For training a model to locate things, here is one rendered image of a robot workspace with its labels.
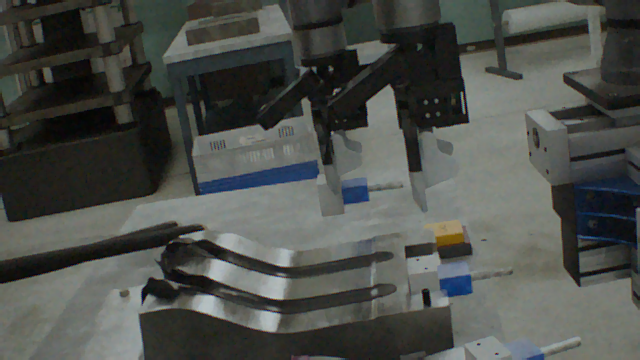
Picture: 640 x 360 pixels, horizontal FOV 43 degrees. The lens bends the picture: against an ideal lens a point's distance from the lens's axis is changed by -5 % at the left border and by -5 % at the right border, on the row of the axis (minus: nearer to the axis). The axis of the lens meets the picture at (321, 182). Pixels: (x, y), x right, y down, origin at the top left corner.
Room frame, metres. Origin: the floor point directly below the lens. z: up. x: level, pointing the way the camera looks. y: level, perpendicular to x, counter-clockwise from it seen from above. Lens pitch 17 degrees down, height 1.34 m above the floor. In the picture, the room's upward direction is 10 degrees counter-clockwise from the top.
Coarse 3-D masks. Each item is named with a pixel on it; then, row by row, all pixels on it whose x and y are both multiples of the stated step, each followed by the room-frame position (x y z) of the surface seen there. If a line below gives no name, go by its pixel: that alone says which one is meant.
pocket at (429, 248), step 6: (408, 246) 1.10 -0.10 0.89; (414, 246) 1.10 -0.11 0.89; (420, 246) 1.10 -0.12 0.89; (426, 246) 1.10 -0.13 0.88; (432, 246) 1.10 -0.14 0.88; (408, 252) 1.10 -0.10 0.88; (414, 252) 1.10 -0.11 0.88; (420, 252) 1.10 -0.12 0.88; (426, 252) 1.10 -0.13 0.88; (432, 252) 1.10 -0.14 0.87
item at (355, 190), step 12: (324, 180) 1.26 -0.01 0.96; (348, 180) 1.28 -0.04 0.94; (360, 180) 1.27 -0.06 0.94; (396, 180) 1.26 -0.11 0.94; (324, 192) 1.25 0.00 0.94; (348, 192) 1.25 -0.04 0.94; (360, 192) 1.24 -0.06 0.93; (324, 204) 1.25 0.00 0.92; (336, 204) 1.24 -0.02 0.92; (324, 216) 1.25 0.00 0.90
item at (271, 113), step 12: (312, 72) 1.26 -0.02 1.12; (300, 84) 1.25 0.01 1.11; (312, 84) 1.25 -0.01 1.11; (288, 96) 1.25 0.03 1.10; (300, 96) 1.25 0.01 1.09; (264, 108) 1.26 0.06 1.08; (276, 108) 1.25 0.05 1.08; (288, 108) 1.25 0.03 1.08; (264, 120) 1.25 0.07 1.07; (276, 120) 1.25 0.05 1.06
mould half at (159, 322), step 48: (240, 240) 1.17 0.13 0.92; (384, 240) 1.14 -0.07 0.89; (432, 240) 1.10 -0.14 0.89; (240, 288) 1.01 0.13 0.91; (288, 288) 1.04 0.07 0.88; (336, 288) 1.01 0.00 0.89; (96, 336) 1.04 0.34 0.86; (144, 336) 0.93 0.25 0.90; (192, 336) 0.93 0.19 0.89; (240, 336) 0.92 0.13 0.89; (288, 336) 0.92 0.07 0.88; (336, 336) 0.91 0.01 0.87; (384, 336) 0.90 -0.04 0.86; (432, 336) 0.90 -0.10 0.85
